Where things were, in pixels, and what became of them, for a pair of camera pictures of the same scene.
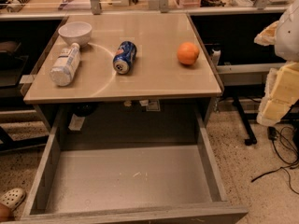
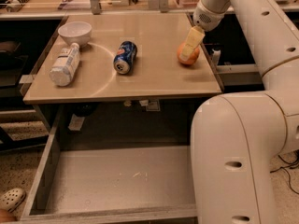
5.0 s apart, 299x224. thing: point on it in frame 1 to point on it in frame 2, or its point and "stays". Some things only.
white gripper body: (288, 35) to (206, 17)
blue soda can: (124, 57) stays
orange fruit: (188, 52) stays
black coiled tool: (20, 1) stays
